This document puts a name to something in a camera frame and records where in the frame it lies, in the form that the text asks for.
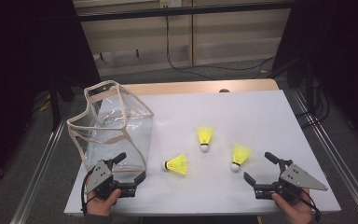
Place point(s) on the clear plastic bag beige trim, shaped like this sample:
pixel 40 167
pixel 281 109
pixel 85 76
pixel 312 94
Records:
pixel 105 137

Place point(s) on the black horizontal metal bar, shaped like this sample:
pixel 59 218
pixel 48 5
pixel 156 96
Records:
pixel 167 12

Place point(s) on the person's left hand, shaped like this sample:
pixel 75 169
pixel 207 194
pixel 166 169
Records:
pixel 101 207

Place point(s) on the black metal stand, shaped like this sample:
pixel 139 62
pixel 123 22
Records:
pixel 55 105
pixel 309 84

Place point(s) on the aluminium floor rail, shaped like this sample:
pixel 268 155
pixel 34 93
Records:
pixel 332 155
pixel 38 177

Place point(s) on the yellow shuttlecock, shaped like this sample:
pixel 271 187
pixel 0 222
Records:
pixel 178 164
pixel 205 133
pixel 241 154

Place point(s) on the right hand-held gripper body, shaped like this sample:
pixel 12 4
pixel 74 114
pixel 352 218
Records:
pixel 298 179

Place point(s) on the white wall outlet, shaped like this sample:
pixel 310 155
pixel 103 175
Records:
pixel 171 3

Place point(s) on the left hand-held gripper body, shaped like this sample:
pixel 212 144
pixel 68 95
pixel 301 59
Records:
pixel 101 177

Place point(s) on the person's right hand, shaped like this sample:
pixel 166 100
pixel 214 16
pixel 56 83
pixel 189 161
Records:
pixel 296 211

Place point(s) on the white table board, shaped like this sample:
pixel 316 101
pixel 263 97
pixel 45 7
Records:
pixel 230 109

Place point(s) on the dark round table grommet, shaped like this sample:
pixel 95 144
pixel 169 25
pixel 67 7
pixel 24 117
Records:
pixel 224 90

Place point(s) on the light wooden cabinet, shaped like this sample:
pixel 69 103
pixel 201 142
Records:
pixel 230 31

